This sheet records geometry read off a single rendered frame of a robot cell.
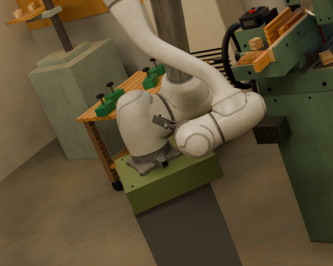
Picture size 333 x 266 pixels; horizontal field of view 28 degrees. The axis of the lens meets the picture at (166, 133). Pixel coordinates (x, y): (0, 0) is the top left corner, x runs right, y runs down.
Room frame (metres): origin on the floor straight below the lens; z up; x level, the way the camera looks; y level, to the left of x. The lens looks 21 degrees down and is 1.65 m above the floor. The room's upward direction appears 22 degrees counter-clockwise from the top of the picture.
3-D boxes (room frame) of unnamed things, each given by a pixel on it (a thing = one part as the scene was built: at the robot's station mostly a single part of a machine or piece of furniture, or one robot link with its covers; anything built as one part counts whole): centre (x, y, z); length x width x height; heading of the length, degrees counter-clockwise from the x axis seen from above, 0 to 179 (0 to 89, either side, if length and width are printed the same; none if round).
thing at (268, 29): (2.49, -0.57, 0.94); 0.21 x 0.01 x 0.08; 136
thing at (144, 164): (2.30, 0.07, 0.72); 0.22 x 0.18 x 0.06; 15
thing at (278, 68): (2.54, -0.57, 0.87); 0.61 x 0.30 x 0.06; 136
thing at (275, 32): (2.49, -0.59, 0.93); 0.19 x 0.02 x 0.05; 136
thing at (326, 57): (2.29, -0.65, 0.82); 0.04 x 0.04 x 0.04; 85
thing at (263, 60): (2.42, -0.59, 0.92); 0.62 x 0.02 x 0.04; 136
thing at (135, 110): (2.33, 0.07, 0.86); 0.18 x 0.16 x 0.22; 104
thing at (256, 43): (2.46, -0.45, 0.92); 0.04 x 0.03 x 0.04; 114
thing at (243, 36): (2.60, -0.50, 0.91); 0.15 x 0.14 x 0.09; 136
